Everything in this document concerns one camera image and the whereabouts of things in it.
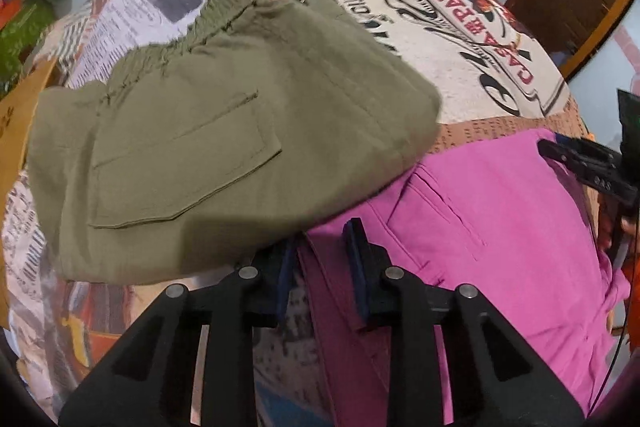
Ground black cable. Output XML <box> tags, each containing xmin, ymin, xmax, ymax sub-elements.
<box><xmin>597</xmin><ymin>214</ymin><xmax>640</xmax><ymax>410</ymax></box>

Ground olive green pants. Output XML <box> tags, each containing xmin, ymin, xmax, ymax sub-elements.
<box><xmin>26</xmin><ymin>0</ymin><xmax>442</xmax><ymax>285</ymax></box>

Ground pink pants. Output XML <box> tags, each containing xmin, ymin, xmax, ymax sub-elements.
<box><xmin>297</xmin><ymin>128</ymin><xmax>632</xmax><ymax>427</ymax></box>

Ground green cloth bundle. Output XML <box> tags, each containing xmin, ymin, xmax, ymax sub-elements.
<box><xmin>0</xmin><ymin>0</ymin><xmax>57</xmax><ymax>95</ymax></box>

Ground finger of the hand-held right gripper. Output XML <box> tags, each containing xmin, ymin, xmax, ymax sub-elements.
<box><xmin>552</xmin><ymin>133</ymin><xmax>622</xmax><ymax>168</ymax></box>
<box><xmin>537</xmin><ymin>139</ymin><xmax>638</xmax><ymax>206</ymax></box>

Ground person's right hand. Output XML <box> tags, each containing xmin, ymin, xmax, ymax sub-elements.
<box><xmin>597</xmin><ymin>199</ymin><xmax>623</xmax><ymax>253</ymax></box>

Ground cardboard box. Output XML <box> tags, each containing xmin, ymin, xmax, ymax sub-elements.
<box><xmin>0</xmin><ymin>57</ymin><xmax>63</xmax><ymax>330</ymax></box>

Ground printed blanket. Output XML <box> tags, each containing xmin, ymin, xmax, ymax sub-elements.
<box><xmin>0</xmin><ymin>0</ymin><xmax>606</xmax><ymax>427</ymax></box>

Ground orange box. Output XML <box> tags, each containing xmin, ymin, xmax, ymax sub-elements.
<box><xmin>0</xmin><ymin>0</ymin><xmax>27</xmax><ymax>28</ymax></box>

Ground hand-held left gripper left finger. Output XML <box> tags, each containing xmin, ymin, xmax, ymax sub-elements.
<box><xmin>59</xmin><ymin>234</ymin><xmax>301</xmax><ymax>427</ymax></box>

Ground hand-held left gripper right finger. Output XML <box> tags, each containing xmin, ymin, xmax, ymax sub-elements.
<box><xmin>341</xmin><ymin>218</ymin><xmax>586</xmax><ymax>427</ymax></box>

